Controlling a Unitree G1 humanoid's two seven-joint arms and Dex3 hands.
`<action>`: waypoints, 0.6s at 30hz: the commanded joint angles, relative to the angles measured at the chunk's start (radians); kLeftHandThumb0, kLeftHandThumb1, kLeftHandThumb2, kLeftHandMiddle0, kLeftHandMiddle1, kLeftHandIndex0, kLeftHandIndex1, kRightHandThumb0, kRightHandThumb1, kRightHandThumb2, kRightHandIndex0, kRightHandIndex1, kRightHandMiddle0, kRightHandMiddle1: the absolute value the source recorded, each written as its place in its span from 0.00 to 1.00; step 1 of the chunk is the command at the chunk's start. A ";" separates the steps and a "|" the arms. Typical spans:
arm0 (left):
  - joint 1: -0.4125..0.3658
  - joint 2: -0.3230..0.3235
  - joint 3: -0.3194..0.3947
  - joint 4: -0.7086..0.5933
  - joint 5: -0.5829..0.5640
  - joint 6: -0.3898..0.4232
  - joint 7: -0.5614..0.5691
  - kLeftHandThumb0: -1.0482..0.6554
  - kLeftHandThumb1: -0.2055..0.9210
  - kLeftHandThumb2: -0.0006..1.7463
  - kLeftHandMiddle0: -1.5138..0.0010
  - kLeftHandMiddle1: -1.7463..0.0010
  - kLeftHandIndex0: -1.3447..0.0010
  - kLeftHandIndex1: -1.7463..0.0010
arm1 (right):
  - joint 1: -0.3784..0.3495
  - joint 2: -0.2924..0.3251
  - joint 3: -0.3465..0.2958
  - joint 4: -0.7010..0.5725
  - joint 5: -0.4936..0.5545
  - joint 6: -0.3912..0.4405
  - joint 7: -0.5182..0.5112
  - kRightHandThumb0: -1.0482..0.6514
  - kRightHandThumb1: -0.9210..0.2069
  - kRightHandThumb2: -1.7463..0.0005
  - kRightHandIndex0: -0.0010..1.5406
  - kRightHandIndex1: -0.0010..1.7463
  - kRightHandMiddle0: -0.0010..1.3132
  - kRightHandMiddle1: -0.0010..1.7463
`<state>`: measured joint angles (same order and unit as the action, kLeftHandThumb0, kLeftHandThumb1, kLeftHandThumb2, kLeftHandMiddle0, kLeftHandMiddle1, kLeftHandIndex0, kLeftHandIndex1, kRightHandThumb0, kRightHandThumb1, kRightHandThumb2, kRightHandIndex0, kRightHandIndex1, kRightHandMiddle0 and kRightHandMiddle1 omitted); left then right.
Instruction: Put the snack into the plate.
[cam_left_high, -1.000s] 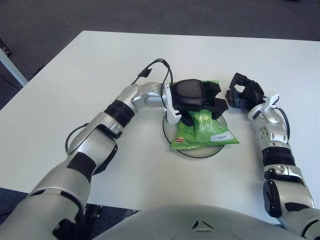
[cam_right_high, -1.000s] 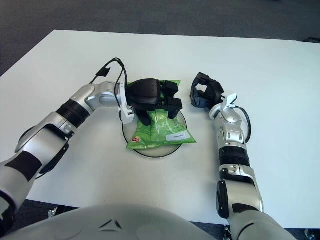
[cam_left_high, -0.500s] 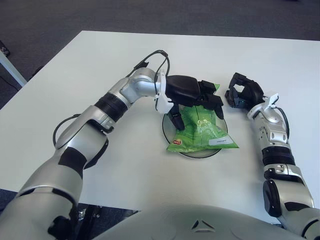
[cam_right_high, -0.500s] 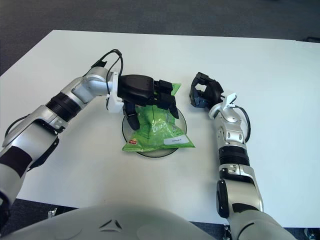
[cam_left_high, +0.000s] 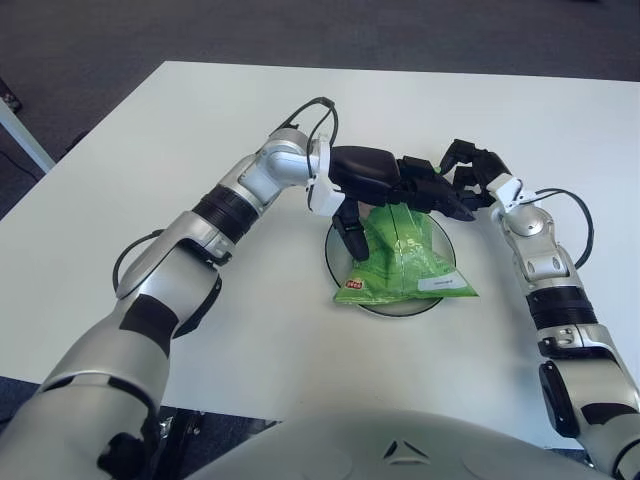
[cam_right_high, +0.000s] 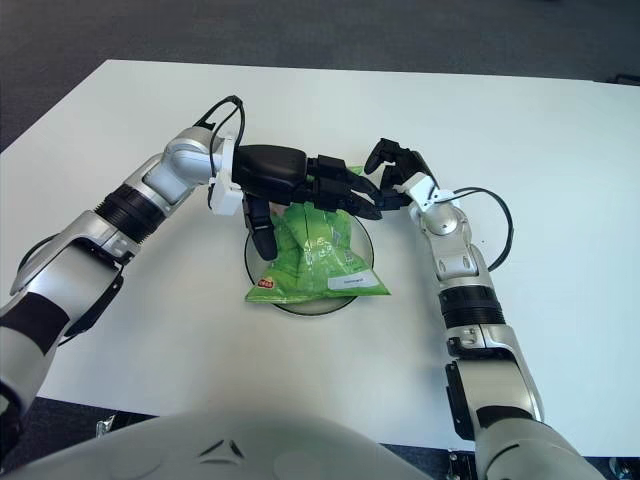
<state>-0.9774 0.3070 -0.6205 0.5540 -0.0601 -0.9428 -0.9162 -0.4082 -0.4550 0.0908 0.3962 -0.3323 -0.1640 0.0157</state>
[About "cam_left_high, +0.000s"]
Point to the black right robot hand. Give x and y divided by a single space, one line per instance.
492 167

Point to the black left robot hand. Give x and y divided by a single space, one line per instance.
365 172

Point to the green snack bag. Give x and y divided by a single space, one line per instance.
400 265

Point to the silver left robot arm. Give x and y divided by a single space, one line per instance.
165 260

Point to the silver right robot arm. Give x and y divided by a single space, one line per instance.
545 250

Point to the white plate with black rim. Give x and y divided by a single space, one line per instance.
395 310

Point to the grey robot torso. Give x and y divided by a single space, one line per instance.
350 450

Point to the small shiny foil object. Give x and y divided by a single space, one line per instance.
165 429

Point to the white table leg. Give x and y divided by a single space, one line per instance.
25 142

